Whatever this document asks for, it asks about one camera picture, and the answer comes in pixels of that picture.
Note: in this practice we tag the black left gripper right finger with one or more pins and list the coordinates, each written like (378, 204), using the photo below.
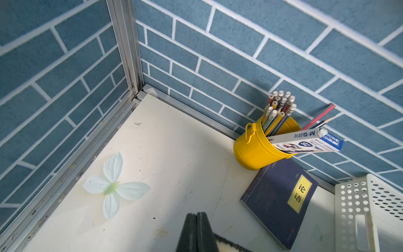
(206, 241)

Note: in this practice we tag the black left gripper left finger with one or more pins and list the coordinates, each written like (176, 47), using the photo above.
(188, 238)

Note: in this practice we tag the black pillowcase with cream flowers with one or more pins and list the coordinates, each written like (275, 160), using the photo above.
(225, 245)

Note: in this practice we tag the dark blue book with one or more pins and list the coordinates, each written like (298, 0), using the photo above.
(278, 198)

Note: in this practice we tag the yellow metal pencil bucket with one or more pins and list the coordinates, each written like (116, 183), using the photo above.
(254, 151)

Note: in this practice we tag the white blue pencil box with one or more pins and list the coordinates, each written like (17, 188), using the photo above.
(307, 141)

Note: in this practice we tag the bundle of pencils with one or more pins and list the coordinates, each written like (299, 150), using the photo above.
(280, 104)

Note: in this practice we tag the red pencil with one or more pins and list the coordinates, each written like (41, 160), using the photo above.
(319, 116)

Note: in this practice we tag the white perforated plastic basket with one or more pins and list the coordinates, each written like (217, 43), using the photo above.
(368, 216)

